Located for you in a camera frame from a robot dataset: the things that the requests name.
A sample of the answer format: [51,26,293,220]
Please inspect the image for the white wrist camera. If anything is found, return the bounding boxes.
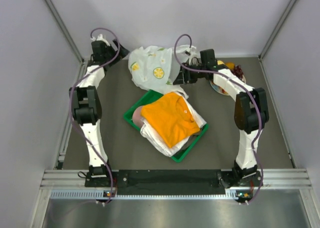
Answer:
[183,45,197,59]
[90,34,110,46]

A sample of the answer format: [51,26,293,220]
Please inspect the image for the dark red grape bunch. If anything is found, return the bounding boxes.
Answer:
[231,65,244,80]

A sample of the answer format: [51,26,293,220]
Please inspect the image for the round pastel plate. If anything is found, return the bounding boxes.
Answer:
[209,74,247,96]

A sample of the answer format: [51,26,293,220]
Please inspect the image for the red cherry bunch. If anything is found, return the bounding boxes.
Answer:
[210,81,229,96]

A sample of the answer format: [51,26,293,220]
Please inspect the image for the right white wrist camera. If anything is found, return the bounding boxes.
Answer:
[183,45,197,59]

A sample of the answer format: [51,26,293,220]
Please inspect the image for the orange t-shirt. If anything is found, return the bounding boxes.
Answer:
[140,92,206,149]

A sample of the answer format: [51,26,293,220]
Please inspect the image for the green plastic tray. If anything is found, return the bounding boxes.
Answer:
[123,90,209,163]

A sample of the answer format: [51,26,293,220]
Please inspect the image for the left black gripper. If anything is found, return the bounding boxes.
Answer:
[103,39,129,67]

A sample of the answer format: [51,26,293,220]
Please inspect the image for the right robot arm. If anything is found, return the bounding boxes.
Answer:
[173,49,269,186]

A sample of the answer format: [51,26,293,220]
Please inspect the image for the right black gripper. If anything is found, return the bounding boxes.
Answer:
[173,63,207,86]

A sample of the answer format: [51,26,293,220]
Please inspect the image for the pink garment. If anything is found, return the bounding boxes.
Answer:
[132,106,144,129]

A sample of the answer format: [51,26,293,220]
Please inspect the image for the white folded clothes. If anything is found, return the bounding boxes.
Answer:
[139,90,208,158]

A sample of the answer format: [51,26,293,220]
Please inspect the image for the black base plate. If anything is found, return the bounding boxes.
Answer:
[84,169,261,196]

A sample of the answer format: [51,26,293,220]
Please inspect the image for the orange fruit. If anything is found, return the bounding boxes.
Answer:
[225,62,235,71]

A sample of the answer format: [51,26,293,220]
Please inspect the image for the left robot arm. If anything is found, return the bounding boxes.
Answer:
[69,37,129,187]

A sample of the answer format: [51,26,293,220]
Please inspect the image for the aluminium frame rail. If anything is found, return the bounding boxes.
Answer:
[40,168,312,203]

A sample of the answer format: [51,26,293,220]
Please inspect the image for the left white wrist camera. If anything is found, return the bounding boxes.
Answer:
[90,34,110,46]

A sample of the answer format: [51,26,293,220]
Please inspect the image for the white printed plastic bag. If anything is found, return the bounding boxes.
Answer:
[128,45,191,99]

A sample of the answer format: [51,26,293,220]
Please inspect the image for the yellow pear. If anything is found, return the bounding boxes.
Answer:
[217,60,225,65]

